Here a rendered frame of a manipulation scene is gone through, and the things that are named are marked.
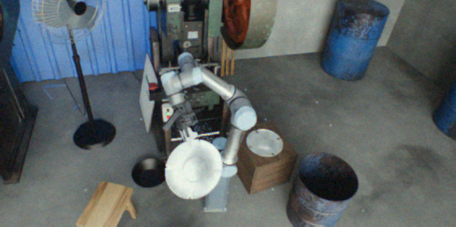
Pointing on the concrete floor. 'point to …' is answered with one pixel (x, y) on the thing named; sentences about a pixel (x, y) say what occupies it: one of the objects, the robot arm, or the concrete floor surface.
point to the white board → (147, 92)
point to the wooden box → (265, 163)
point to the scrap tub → (321, 190)
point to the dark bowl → (149, 172)
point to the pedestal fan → (56, 7)
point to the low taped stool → (107, 206)
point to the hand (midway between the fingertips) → (188, 145)
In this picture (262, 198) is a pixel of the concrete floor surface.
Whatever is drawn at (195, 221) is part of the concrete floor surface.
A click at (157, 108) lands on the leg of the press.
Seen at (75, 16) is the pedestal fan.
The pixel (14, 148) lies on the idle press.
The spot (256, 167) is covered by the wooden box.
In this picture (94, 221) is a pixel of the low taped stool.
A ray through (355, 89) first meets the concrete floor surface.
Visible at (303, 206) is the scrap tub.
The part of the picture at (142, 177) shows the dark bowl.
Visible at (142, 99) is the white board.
